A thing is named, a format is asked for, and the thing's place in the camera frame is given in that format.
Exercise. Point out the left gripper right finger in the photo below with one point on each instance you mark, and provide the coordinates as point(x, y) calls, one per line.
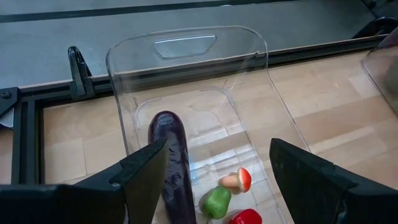
point(311, 193)

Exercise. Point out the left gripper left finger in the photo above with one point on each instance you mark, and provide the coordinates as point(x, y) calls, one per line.
point(136, 186)

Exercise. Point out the purple eggplant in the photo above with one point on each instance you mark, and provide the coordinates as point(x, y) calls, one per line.
point(175, 149)

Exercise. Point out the red-capped mushroom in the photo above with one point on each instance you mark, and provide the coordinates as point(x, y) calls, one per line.
point(242, 180)

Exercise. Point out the small red radish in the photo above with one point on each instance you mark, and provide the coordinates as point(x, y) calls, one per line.
point(245, 217)

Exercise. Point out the small green pepper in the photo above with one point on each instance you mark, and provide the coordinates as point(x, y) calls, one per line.
point(216, 202)

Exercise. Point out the clear plastic bin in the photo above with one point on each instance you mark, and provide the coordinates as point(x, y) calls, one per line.
point(382, 71)
point(186, 77)

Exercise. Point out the black table frame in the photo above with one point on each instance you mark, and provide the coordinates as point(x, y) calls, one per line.
point(26, 140)

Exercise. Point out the black frame bracket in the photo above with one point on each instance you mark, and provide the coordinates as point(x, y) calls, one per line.
point(79, 74)
point(376, 26)

